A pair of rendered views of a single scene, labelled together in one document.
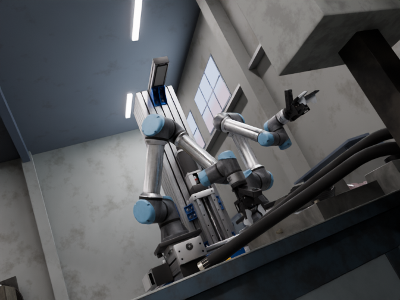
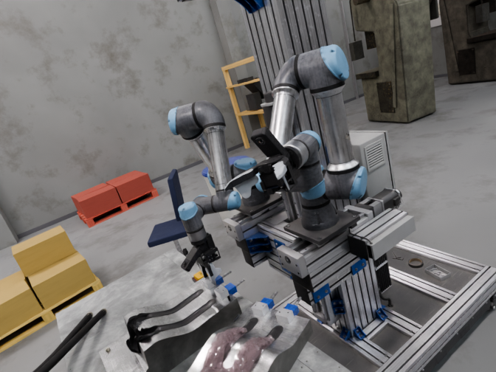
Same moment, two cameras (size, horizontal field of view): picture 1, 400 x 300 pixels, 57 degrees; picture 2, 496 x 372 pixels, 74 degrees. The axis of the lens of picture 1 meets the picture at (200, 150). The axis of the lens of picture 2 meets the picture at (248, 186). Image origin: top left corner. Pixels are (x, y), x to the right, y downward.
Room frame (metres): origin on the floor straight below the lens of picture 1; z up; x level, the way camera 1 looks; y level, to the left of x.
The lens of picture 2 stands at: (1.75, -1.36, 1.68)
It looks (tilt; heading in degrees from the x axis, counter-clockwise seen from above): 18 degrees down; 86
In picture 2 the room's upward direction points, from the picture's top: 17 degrees counter-clockwise
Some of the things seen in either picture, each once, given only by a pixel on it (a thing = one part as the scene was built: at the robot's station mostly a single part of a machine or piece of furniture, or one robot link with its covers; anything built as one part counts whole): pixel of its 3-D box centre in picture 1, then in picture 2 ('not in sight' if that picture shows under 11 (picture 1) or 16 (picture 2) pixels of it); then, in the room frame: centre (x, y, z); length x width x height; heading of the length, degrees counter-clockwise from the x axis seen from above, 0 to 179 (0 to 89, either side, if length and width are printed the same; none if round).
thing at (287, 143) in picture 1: (280, 138); (305, 178); (1.99, -0.44, 1.34); 0.11 x 0.08 x 0.11; 138
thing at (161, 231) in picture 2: not in sight; (171, 225); (1.13, 1.81, 0.48); 0.56 x 0.53 x 0.96; 16
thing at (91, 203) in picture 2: not in sight; (114, 195); (-0.25, 4.88, 0.24); 1.40 x 0.99 x 0.48; 22
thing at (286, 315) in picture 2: not in sight; (291, 309); (1.84, -0.38, 0.85); 0.13 x 0.05 x 0.05; 44
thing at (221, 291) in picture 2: not in sight; (232, 288); (1.65, -0.18, 0.89); 0.13 x 0.05 x 0.05; 26
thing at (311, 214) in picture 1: (303, 213); (169, 325); (1.38, -0.25, 0.87); 0.50 x 0.26 x 0.14; 26
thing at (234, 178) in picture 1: (236, 180); (196, 233); (1.58, -0.09, 1.13); 0.08 x 0.08 x 0.05
